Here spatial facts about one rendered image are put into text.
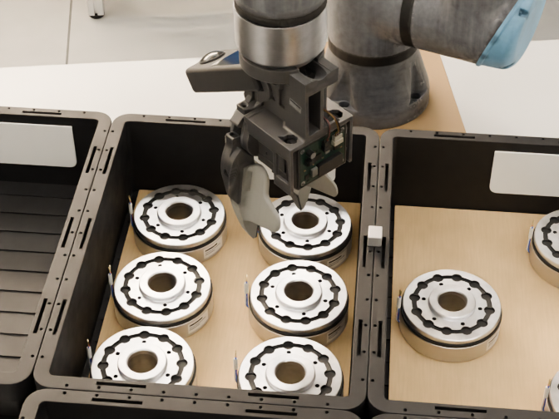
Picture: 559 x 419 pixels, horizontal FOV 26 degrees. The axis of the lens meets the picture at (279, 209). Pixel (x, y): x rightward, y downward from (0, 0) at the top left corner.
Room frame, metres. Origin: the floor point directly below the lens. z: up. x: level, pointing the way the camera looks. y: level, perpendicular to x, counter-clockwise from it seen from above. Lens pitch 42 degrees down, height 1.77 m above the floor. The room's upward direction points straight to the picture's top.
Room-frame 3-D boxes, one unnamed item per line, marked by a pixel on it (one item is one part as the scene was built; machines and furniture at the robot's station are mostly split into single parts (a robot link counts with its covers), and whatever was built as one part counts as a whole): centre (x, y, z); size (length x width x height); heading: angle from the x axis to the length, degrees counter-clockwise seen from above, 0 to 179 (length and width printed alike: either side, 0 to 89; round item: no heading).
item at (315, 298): (0.87, -0.02, 0.86); 0.05 x 0.05 x 0.01
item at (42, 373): (0.88, 0.06, 0.92); 0.40 x 0.30 x 0.02; 175
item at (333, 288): (0.87, -0.02, 0.86); 0.10 x 0.10 x 0.01
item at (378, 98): (1.30, -0.12, 0.85); 0.15 x 0.15 x 0.10
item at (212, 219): (0.99, 0.11, 0.86); 0.10 x 0.10 x 0.01
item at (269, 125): (0.83, -0.01, 1.14); 0.09 x 0.08 x 0.12; 40
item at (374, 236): (0.88, -0.10, 0.94); 0.02 x 0.01 x 0.01; 175
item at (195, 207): (0.99, 0.11, 0.86); 0.05 x 0.05 x 0.01
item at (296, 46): (0.83, 0.00, 1.22); 0.08 x 0.08 x 0.05
